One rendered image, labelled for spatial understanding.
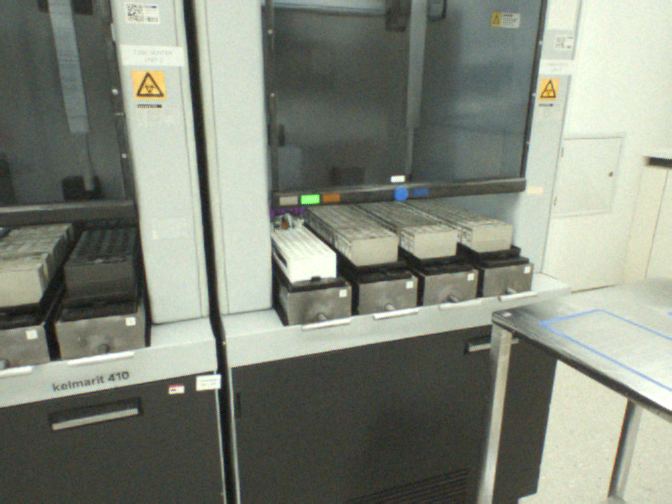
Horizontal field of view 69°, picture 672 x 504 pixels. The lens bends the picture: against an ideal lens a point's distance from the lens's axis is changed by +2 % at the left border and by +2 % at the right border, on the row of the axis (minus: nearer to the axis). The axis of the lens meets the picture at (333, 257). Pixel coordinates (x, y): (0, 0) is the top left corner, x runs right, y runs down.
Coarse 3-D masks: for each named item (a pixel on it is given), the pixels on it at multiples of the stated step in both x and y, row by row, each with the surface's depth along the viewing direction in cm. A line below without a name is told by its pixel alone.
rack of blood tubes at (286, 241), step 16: (272, 240) 113; (288, 240) 111; (304, 240) 111; (320, 240) 110; (272, 256) 114; (288, 256) 99; (304, 256) 99; (320, 256) 99; (288, 272) 100; (304, 272) 99; (320, 272) 100
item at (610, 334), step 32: (608, 288) 95; (640, 288) 95; (512, 320) 81; (544, 320) 81; (576, 320) 81; (608, 320) 81; (640, 320) 81; (576, 352) 71; (608, 352) 71; (640, 352) 71; (608, 384) 65; (640, 384) 63; (640, 416) 110; (480, 448) 92; (480, 480) 94
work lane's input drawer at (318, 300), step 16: (272, 272) 108; (272, 288) 109; (288, 288) 99; (304, 288) 97; (320, 288) 98; (336, 288) 98; (288, 304) 96; (304, 304) 97; (320, 304) 98; (336, 304) 99; (288, 320) 97; (304, 320) 98; (320, 320) 97; (336, 320) 96
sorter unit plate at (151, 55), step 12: (132, 48) 82; (144, 48) 83; (156, 48) 83; (168, 48) 84; (180, 48) 84; (132, 60) 83; (144, 60) 83; (156, 60) 84; (168, 60) 84; (180, 60) 85
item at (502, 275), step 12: (480, 264) 113; (492, 264) 110; (504, 264) 111; (516, 264) 113; (528, 264) 113; (480, 276) 111; (492, 276) 111; (504, 276) 112; (516, 276) 113; (528, 276) 114; (480, 288) 112; (492, 288) 112; (504, 288) 113; (516, 288) 114; (528, 288) 115; (504, 300) 108
